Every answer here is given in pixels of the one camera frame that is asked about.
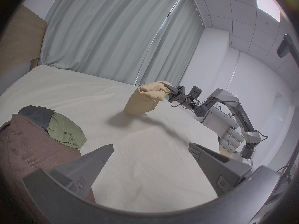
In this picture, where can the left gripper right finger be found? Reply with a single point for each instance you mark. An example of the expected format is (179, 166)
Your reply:
(217, 171)

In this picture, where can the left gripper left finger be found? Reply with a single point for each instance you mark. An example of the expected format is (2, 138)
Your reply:
(88, 167)

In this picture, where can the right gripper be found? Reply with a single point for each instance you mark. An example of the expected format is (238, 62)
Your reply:
(178, 98)

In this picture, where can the beige shorts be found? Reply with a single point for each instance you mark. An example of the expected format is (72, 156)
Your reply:
(144, 99)

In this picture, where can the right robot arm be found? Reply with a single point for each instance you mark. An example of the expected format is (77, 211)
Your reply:
(243, 120)

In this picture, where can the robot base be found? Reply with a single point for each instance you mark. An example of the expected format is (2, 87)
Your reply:
(222, 122)

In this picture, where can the bed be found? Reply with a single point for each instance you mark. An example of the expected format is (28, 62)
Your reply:
(151, 160)

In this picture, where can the grey-green curtain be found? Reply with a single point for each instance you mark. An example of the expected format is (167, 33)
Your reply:
(93, 31)
(172, 55)

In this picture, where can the green garment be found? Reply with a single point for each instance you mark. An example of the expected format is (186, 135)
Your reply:
(65, 129)

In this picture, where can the brown garment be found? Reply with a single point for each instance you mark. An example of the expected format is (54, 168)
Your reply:
(28, 148)

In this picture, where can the black garment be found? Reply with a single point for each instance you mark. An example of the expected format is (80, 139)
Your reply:
(35, 115)

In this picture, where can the ceiling light panel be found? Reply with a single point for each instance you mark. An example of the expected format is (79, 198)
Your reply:
(267, 1)

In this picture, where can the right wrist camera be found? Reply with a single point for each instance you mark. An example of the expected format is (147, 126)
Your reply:
(181, 90)

